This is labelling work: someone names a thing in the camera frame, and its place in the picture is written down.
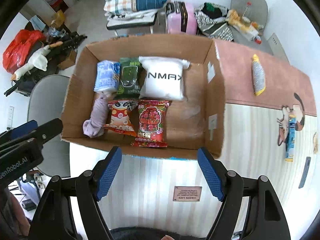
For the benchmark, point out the red plastic bag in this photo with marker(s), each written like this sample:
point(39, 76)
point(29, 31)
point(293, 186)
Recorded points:
point(17, 51)

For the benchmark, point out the white goose plush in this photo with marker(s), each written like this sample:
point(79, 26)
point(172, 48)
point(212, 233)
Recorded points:
point(37, 60)

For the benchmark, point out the pink suitcase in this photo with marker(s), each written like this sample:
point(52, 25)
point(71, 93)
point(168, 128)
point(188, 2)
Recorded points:
point(180, 18)

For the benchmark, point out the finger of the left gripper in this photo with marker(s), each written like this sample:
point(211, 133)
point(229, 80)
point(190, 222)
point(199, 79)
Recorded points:
point(19, 131)
point(42, 134)

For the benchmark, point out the white NMAX pillow pack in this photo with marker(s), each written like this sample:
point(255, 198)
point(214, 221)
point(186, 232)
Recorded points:
point(164, 77)

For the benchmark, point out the green snack packet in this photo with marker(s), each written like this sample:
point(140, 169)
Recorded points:
point(129, 83)

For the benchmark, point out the small brown cardboard box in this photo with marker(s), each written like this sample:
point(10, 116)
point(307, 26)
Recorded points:
point(69, 61)

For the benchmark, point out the grey pen on table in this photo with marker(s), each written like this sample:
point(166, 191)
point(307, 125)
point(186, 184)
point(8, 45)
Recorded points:
point(305, 172)

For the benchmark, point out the blue long snack packet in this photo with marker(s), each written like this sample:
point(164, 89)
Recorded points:
point(290, 144)

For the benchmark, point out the yellow crumpled bag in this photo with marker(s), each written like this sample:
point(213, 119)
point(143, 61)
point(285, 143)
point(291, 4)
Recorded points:
point(247, 28)

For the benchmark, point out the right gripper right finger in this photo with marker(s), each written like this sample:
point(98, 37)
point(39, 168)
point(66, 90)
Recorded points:
point(265, 218)

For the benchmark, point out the pink striped table mat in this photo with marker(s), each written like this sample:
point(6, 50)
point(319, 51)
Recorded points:
point(172, 194)

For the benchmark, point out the orange panda snack bag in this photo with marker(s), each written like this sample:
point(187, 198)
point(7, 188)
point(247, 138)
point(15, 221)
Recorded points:
point(120, 120)

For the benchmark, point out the grey chair with clutter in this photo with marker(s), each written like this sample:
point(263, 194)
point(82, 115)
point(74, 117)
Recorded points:
point(257, 12)

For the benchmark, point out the red snack bag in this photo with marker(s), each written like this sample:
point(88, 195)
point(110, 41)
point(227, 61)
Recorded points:
point(151, 119)

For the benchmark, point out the black white patterned bag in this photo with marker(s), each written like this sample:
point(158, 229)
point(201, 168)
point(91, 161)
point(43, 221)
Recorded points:
point(212, 21)

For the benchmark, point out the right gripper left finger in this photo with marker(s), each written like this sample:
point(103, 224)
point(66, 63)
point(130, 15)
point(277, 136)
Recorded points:
point(53, 218)

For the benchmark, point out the grey round chair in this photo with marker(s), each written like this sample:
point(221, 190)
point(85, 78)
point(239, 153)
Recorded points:
point(45, 104)

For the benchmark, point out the blue tissue pack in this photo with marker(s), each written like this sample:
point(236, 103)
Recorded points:
point(107, 78)

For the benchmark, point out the purple cloth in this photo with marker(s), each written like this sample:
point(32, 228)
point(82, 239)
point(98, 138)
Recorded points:
point(94, 126)

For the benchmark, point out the white folding chair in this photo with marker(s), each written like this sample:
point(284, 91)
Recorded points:
point(145, 18)

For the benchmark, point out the clear plastic bottle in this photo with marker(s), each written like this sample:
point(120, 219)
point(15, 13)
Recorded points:
point(247, 7)

